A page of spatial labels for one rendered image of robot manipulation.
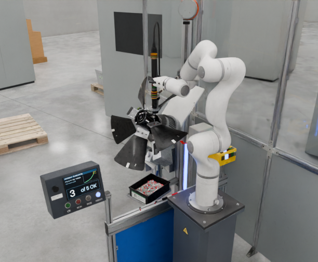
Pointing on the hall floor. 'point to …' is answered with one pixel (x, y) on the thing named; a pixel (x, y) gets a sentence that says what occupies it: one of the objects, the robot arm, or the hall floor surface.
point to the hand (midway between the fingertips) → (154, 78)
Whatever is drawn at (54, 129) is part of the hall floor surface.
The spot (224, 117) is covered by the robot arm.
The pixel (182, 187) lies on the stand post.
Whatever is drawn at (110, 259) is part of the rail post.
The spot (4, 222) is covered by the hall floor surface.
